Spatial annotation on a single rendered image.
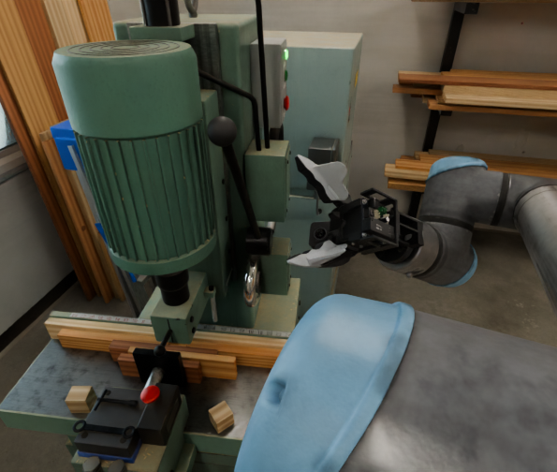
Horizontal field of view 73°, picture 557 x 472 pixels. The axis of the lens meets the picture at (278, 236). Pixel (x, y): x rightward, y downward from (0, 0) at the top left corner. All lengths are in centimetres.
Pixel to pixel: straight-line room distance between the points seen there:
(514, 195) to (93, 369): 86
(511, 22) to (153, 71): 252
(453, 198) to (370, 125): 222
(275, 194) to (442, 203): 31
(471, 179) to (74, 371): 85
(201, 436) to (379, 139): 246
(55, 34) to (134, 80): 184
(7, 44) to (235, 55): 151
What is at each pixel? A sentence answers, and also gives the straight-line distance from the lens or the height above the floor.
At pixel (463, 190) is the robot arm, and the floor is 129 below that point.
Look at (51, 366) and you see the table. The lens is 97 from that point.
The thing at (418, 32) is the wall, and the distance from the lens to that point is 276.
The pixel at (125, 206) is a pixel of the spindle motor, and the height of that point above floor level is 132.
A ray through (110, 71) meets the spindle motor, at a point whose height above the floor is 149.
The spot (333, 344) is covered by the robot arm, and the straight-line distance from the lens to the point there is 16.
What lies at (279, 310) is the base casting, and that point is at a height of 80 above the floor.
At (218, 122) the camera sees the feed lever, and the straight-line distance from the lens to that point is 45.
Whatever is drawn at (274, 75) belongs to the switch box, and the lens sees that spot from 80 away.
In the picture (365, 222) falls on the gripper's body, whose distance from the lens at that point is 50.
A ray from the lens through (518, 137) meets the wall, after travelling 302.
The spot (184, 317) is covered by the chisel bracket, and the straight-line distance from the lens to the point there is 72.
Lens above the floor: 157
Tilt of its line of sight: 34 degrees down
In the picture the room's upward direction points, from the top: straight up
